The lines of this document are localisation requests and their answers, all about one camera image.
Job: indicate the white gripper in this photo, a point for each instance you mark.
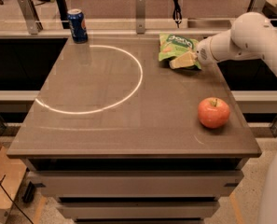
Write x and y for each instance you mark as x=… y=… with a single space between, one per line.
x=203 y=52

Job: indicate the wooden box on floor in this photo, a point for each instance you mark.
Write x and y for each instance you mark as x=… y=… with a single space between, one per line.
x=12 y=172

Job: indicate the blue pepsi can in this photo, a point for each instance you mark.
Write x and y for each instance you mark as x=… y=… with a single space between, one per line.
x=77 y=25

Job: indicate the red apple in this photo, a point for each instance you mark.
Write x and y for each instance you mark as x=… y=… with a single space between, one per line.
x=213 y=112

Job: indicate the grey drawer cabinet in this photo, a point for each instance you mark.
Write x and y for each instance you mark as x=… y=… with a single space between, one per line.
x=136 y=196

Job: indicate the green rice chip bag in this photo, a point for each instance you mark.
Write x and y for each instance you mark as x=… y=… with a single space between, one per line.
x=172 y=46

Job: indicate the right metal rail bracket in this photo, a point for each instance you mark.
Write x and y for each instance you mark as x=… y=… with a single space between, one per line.
x=257 y=5

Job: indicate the metal rail bracket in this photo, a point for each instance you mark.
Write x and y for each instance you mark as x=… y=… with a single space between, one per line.
x=257 y=5
x=140 y=16
x=28 y=12

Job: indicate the middle metal rail bracket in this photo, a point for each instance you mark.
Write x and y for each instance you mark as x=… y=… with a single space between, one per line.
x=140 y=16

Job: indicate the left metal rail bracket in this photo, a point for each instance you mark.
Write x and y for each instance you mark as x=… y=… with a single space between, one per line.
x=28 y=12

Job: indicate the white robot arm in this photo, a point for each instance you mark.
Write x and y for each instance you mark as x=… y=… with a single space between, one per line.
x=246 y=53

